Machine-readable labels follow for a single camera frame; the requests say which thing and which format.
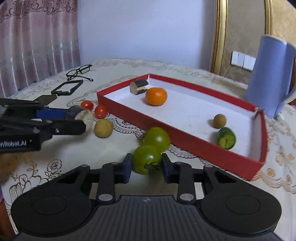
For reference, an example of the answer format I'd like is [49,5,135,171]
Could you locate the long eggplant piece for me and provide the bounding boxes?
[65,106,94,132]

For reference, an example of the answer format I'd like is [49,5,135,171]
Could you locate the green tomato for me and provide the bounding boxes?
[132,145,162,175]
[142,127,171,153]

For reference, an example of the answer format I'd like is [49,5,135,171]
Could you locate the green cucumber piece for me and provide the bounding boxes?
[217,127,236,150]

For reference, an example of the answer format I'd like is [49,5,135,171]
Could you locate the orange tangerine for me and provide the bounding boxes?
[145,87,168,106]

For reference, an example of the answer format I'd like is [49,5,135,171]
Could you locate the short eggplant piece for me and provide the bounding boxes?
[129,79,149,95]

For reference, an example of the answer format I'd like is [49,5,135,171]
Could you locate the person's left hand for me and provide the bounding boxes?
[0,153,23,184]

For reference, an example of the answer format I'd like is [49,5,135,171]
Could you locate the black smartphone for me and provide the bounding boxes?
[34,94,57,106]

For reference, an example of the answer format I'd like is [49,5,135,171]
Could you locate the lace embroidered tablecloth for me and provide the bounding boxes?
[2,59,295,240]

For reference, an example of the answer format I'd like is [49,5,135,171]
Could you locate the red cherry tomato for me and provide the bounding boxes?
[80,100,94,111]
[94,104,108,119]

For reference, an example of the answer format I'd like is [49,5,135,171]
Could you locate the black eyeglasses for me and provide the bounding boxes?
[66,64,94,82]

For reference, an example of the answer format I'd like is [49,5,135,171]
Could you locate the red shallow cardboard box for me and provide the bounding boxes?
[97,73,268,180]

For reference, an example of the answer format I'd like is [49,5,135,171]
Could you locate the pink floral curtain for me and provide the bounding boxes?
[1,1,80,97]

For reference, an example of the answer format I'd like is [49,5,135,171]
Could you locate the blue electric kettle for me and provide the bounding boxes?
[244,35,295,118]

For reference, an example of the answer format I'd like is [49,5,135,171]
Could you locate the white wall switch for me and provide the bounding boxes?
[230,51,256,71]

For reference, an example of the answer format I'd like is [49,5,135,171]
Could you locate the gold mirror frame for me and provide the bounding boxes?
[210,1,272,76]

